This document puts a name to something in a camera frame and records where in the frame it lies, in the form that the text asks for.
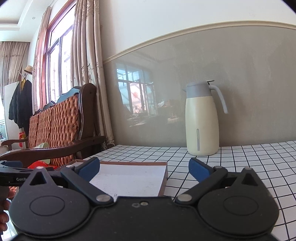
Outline person's hand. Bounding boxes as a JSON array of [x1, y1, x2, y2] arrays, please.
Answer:
[[1, 186, 18, 232]]

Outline red plastic bag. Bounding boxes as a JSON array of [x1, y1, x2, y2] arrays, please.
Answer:
[[27, 161, 58, 170]]

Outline brown box white inside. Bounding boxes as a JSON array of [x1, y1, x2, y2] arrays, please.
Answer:
[[82, 158, 168, 199]]

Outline wooden sofa orange cushions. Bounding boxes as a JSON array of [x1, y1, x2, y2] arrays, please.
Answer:
[[1, 83, 105, 167]]

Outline black jacket on rack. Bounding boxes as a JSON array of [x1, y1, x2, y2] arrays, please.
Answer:
[[9, 80, 33, 132]]

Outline cream thermos jug grey lid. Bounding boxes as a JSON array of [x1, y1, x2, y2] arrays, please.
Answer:
[[184, 80, 228, 156]]

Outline checkered white tablecloth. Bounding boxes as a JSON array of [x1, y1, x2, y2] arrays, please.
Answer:
[[83, 140, 296, 241]]

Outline straw hat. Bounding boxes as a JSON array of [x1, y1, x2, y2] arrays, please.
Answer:
[[23, 65, 33, 75]]

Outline red framed window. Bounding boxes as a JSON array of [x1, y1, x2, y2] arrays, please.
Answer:
[[41, 1, 76, 106]]

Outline beige floral curtain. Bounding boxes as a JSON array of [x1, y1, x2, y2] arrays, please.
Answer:
[[71, 1, 115, 150]]

